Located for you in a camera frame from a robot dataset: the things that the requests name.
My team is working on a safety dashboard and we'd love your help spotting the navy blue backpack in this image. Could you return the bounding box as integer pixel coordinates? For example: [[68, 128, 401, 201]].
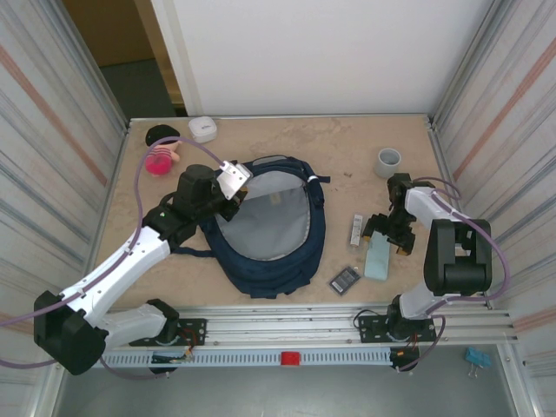
[[171, 154, 330, 301]]

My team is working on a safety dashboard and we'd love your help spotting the black calculator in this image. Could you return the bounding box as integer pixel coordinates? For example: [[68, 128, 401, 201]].
[[326, 265, 362, 298]]

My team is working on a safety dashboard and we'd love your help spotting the pink plush doll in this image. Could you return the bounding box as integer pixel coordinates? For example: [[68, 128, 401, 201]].
[[143, 124, 183, 176]]

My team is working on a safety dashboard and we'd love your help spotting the grey plastic cup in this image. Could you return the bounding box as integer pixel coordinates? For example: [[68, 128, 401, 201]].
[[375, 148, 403, 180]]

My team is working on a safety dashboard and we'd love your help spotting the white rounded plastic box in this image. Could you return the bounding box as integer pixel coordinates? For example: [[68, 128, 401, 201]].
[[187, 116, 218, 144]]

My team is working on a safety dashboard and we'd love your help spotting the blue binder clip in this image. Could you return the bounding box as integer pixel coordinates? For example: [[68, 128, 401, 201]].
[[465, 346, 493, 380]]

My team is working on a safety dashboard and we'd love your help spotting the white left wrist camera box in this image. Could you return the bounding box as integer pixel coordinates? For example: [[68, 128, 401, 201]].
[[215, 160, 254, 201]]

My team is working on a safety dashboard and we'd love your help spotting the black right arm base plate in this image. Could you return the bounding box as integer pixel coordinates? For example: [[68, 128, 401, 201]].
[[354, 314, 437, 345]]

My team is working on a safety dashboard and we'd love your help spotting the aluminium mounting rail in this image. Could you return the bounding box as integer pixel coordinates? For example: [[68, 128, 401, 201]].
[[45, 303, 520, 351]]

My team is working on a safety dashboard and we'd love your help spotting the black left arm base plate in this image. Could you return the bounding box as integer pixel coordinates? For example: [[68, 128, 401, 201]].
[[129, 318, 208, 348]]

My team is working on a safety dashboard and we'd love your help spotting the white slotted cable duct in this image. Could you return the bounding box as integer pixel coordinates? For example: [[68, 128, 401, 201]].
[[63, 349, 394, 369]]

